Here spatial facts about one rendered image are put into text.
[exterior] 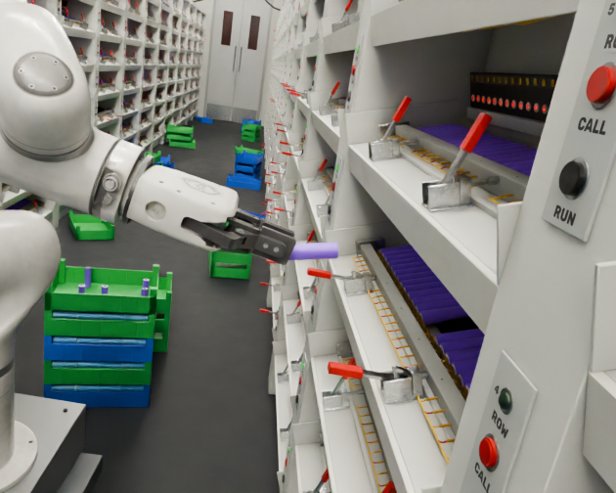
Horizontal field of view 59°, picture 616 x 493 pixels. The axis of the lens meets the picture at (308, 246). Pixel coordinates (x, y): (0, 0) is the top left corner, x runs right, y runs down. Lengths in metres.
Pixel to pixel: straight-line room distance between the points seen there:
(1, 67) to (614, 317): 0.48
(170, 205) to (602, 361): 0.40
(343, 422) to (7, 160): 0.58
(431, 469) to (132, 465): 1.21
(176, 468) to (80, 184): 1.15
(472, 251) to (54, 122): 0.36
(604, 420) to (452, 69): 0.75
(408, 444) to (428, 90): 0.59
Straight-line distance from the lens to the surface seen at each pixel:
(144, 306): 1.65
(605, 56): 0.29
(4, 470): 1.05
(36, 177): 0.57
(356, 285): 0.80
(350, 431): 0.85
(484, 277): 0.36
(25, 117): 0.52
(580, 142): 0.29
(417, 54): 0.93
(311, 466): 1.10
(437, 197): 0.50
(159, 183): 0.55
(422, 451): 0.52
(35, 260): 0.87
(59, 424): 1.14
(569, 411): 0.28
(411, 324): 0.66
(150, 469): 1.61
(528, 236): 0.32
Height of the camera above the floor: 1.06
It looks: 18 degrees down
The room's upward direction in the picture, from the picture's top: 9 degrees clockwise
